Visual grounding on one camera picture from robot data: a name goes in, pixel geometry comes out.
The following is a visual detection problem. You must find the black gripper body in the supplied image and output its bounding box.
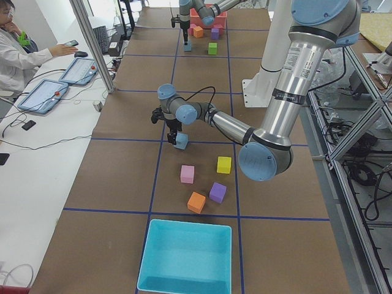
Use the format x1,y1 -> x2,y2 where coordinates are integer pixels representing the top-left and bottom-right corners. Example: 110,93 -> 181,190
180,21 -> 189,31
165,119 -> 182,132

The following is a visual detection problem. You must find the light blue foam block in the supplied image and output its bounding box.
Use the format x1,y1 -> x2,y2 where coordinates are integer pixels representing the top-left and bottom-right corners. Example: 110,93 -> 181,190
183,42 -> 192,52
173,132 -> 189,150

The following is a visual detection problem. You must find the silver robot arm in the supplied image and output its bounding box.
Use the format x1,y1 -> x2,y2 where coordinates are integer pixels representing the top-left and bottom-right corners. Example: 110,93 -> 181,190
151,1 -> 363,181
171,0 -> 241,45

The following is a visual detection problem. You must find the person's hand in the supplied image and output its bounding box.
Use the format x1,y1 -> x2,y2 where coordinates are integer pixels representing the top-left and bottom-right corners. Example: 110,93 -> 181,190
49,44 -> 78,57

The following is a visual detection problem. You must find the magenta foam block near purple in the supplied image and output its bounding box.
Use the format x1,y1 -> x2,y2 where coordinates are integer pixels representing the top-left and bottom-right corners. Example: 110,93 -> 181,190
188,23 -> 197,36

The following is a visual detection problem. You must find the pink plastic tray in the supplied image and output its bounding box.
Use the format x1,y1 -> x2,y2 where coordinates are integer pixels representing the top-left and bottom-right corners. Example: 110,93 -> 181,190
190,4 -> 227,29

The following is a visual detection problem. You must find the right orange foam block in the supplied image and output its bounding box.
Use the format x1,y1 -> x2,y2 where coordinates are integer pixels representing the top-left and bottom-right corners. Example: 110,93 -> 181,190
193,26 -> 204,39

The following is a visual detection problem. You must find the right purple foam block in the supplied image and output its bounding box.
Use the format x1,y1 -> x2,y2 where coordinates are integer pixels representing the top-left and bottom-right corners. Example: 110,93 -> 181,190
211,28 -> 220,40

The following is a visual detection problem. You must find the green foam block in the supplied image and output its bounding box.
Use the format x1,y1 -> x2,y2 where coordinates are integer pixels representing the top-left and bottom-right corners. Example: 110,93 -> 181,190
208,42 -> 217,55

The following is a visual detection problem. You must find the light pink foam block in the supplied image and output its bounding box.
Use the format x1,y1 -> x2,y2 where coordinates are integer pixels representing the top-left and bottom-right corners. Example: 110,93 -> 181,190
180,165 -> 195,184

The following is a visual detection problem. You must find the yellow foam block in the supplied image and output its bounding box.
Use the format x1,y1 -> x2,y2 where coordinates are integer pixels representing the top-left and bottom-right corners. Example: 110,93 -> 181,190
216,156 -> 232,175

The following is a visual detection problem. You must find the left orange foam block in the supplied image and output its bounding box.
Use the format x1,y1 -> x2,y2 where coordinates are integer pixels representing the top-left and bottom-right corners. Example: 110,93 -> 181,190
187,192 -> 206,214

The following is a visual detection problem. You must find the left purple foam block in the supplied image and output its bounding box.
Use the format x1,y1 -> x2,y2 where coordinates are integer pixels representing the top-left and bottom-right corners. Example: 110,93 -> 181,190
209,182 -> 227,203

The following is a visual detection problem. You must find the black keyboard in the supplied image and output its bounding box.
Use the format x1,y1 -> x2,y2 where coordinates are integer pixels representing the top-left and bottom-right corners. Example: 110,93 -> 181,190
92,26 -> 109,54

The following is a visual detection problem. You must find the teach pendant far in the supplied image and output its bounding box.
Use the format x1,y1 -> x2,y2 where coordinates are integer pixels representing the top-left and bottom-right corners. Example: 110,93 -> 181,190
59,58 -> 98,86

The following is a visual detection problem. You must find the teach pendant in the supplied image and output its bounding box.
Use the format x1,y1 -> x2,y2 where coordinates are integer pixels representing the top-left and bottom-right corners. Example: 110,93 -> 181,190
17,79 -> 69,115
59,58 -> 98,86

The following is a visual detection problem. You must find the black computer mouse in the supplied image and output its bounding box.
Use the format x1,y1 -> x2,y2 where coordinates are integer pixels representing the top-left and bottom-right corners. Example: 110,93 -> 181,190
74,51 -> 88,58

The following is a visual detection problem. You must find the cyan plastic tray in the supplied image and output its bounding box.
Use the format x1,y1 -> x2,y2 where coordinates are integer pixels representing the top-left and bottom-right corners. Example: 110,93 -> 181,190
137,219 -> 232,293

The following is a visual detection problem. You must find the teach pendant near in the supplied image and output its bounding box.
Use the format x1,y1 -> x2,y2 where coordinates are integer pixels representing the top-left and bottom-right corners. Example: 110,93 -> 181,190
17,79 -> 69,115

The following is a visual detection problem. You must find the black smartphone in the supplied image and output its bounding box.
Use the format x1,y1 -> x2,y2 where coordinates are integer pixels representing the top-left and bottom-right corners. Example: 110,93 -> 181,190
21,120 -> 36,131

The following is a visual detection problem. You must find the person in white coat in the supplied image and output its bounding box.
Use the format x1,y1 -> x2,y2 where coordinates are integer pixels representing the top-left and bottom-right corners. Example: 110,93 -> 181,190
1,1 -> 54,101

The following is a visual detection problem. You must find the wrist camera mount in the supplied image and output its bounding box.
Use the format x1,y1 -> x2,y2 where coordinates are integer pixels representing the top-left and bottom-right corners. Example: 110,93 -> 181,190
171,16 -> 180,28
151,107 -> 165,124

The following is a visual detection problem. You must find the black camera cable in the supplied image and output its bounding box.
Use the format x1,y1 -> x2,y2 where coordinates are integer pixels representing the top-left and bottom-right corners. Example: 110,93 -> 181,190
183,86 -> 217,123

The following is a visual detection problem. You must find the aluminium frame post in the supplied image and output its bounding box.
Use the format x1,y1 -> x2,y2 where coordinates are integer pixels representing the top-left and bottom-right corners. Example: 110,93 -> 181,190
69,0 -> 115,94

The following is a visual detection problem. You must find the aluminium frame rack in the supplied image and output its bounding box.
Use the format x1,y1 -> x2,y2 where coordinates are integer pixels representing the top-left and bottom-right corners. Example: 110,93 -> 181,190
303,40 -> 391,293

